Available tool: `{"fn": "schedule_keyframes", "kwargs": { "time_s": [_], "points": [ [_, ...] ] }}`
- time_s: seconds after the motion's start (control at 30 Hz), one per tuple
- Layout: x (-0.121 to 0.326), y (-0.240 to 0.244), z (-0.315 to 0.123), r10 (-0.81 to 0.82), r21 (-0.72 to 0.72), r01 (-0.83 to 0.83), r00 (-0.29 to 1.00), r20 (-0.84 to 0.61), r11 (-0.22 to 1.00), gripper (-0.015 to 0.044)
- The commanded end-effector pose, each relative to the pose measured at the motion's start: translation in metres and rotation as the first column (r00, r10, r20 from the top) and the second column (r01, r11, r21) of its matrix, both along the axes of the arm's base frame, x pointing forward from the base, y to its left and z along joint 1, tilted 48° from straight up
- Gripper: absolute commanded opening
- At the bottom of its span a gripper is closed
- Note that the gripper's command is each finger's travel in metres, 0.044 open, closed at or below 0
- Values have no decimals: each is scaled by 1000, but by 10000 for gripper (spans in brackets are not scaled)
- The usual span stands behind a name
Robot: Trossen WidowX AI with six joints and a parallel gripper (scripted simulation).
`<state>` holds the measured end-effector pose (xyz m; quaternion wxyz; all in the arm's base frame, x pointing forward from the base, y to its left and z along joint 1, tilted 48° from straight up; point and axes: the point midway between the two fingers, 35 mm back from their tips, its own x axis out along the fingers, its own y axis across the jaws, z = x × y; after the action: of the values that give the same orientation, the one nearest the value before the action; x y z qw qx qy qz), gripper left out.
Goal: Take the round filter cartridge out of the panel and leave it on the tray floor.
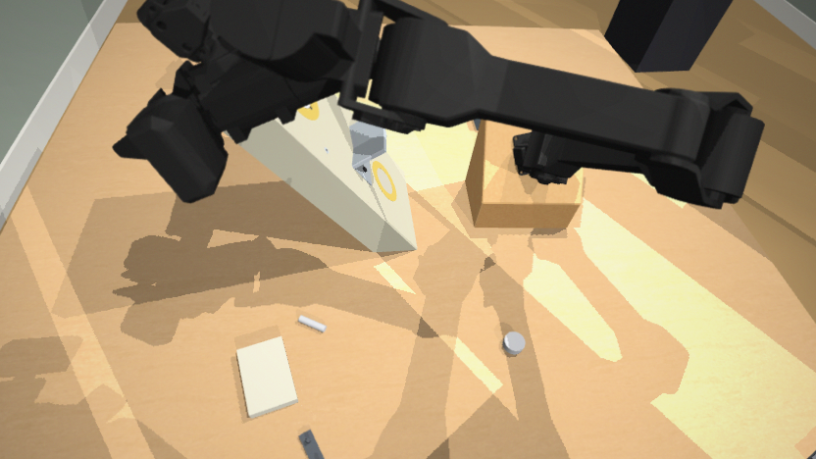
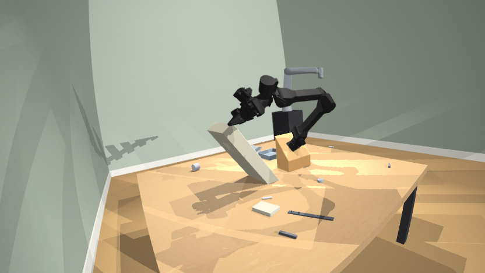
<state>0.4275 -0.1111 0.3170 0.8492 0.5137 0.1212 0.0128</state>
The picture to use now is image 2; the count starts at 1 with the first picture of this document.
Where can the beige rectangular panel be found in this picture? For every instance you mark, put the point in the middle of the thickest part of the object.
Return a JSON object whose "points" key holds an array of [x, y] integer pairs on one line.
{"points": [[233, 142]]}

